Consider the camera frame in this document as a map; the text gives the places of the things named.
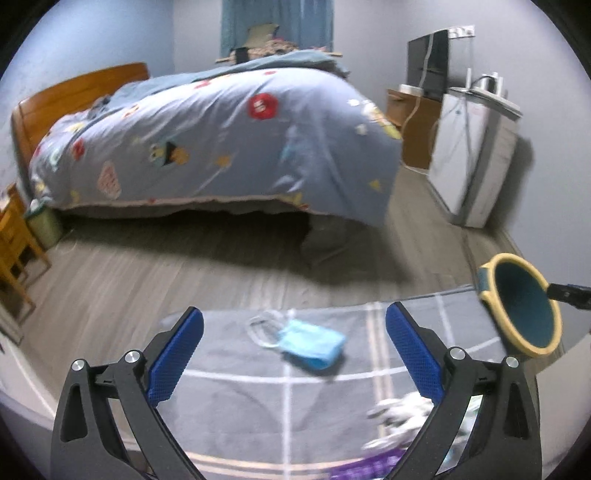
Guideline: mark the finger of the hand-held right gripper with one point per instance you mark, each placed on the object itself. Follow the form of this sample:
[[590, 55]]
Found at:
[[570, 294]]

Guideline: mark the wooden cabinet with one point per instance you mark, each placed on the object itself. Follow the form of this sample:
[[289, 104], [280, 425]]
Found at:
[[418, 134]]

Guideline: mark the wooden chair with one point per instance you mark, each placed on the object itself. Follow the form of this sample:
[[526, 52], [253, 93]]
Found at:
[[14, 244]]

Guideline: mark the teal curtain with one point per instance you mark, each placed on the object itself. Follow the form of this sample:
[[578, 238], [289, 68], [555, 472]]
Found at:
[[304, 23]]

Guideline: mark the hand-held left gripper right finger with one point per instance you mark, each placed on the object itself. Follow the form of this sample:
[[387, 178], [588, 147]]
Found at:
[[415, 355]]

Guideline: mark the teal trash bin yellow rim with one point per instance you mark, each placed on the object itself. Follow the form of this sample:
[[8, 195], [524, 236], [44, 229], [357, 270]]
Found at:
[[526, 309]]

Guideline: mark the wooden headboard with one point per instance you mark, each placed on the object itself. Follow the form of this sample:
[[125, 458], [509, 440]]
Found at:
[[69, 90]]

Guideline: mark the grey checked mat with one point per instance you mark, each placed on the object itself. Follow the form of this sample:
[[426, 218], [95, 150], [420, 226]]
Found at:
[[258, 397]]

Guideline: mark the grey bed sheet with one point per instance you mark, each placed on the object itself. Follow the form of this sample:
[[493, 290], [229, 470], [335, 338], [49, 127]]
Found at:
[[325, 240]]

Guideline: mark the black monitor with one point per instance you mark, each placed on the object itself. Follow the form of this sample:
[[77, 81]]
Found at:
[[434, 64]]

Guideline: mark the patterned cloth pile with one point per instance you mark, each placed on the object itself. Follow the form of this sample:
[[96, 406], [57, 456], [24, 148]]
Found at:
[[277, 46]]

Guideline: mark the green bin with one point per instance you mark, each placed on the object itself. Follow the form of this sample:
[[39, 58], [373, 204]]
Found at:
[[44, 228]]

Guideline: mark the white kettle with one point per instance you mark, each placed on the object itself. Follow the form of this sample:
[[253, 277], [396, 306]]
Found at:
[[485, 83]]

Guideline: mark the blue face mask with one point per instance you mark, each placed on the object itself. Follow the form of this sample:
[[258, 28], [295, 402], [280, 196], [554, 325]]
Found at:
[[309, 344]]

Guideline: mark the blue printed blanket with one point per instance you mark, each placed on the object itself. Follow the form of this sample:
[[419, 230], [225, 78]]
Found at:
[[207, 138]]

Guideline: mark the white mini fridge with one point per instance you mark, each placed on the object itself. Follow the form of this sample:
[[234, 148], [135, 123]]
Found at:
[[461, 161]]

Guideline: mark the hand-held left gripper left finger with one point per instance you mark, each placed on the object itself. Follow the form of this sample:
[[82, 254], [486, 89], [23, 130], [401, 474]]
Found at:
[[178, 355]]

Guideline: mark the white tissue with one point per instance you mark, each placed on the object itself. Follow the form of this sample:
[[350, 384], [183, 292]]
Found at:
[[401, 408]]

